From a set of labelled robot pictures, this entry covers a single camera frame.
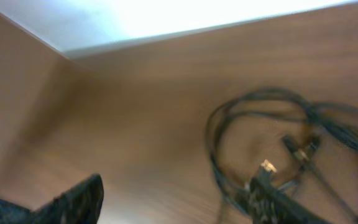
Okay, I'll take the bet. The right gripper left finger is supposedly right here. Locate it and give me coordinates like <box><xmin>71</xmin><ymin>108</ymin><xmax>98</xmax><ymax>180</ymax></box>
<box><xmin>0</xmin><ymin>174</ymin><xmax>104</xmax><ymax>224</ymax></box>

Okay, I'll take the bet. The black cable bundle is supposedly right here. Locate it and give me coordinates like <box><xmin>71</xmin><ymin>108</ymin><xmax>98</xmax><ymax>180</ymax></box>
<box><xmin>205</xmin><ymin>87</ymin><xmax>358</xmax><ymax>224</ymax></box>

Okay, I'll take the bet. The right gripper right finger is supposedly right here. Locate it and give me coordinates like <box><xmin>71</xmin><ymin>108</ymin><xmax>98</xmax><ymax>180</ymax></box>
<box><xmin>249</xmin><ymin>178</ymin><xmax>329</xmax><ymax>224</ymax></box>

